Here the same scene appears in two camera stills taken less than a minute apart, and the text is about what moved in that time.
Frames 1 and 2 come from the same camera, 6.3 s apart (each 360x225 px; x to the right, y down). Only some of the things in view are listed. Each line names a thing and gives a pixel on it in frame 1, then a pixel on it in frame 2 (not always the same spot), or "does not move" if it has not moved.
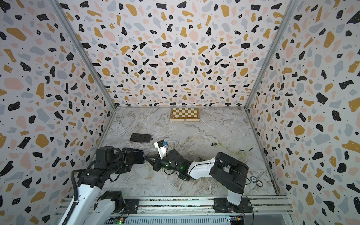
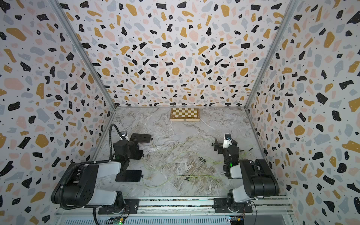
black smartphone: (140, 137) does not move
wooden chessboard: (185, 114) does not move
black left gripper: (118, 154) → (133, 146)
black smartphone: (132, 156) → (130, 176)
